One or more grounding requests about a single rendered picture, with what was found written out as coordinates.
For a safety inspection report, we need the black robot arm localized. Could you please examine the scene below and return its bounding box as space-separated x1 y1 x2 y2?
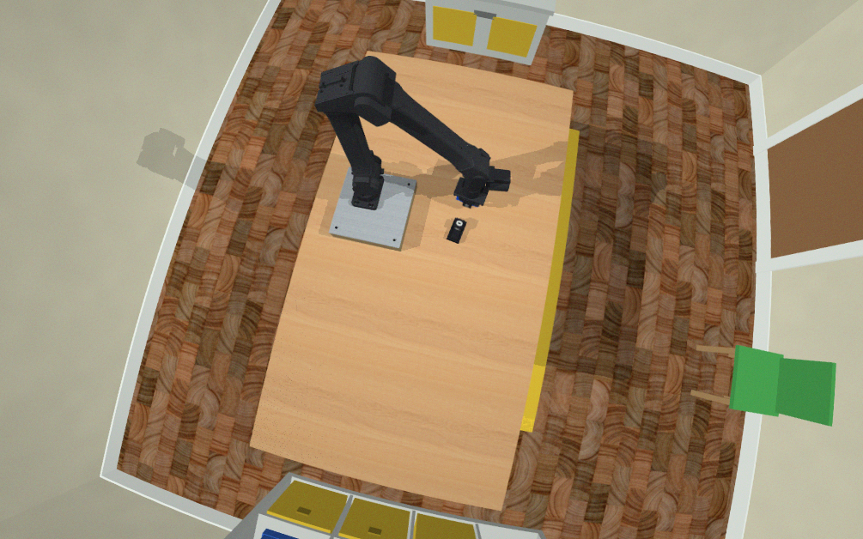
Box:
314 56 511 210

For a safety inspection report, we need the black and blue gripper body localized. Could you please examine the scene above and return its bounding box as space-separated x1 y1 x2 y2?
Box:
453 177 489 207

